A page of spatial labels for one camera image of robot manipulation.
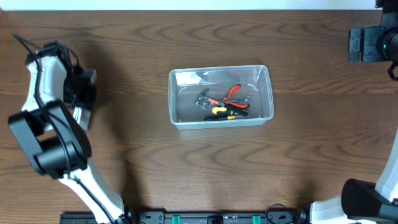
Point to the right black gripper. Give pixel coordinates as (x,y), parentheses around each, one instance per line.
(354,44)

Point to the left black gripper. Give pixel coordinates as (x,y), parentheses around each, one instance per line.
(82,92)

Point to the small hammer black orange handle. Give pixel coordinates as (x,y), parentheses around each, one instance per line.
(233,109)

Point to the silver ratchet wrench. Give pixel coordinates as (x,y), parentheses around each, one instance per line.
(239,102)

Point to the red handled pliers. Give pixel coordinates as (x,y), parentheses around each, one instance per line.
(233,93)

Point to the stubby yellow black screwdriver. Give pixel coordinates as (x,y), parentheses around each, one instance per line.
(219,110)

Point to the slim black yellow screwdriver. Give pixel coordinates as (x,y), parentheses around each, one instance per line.
(222,117)

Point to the blue white small box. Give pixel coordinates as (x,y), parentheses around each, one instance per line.
(82,116)

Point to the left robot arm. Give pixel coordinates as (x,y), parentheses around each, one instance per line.
(51,130)

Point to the clear plastic container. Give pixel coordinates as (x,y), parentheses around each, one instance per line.
(186,84)

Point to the black mounting rail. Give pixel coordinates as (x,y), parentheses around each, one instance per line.
(319,212)

